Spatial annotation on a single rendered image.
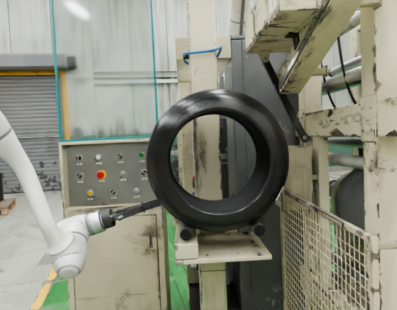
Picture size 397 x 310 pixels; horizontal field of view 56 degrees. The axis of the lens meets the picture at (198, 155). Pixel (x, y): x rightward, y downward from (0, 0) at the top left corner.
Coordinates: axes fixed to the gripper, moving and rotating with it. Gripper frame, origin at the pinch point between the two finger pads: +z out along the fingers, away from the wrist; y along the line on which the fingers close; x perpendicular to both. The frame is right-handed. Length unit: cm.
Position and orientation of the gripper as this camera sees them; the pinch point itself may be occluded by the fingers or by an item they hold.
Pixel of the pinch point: (152, 204)
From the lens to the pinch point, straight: 154.4
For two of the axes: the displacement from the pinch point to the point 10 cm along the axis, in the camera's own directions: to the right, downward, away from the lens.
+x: 3.0, 9.5, 0.6
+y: -0.4, -0.5, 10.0
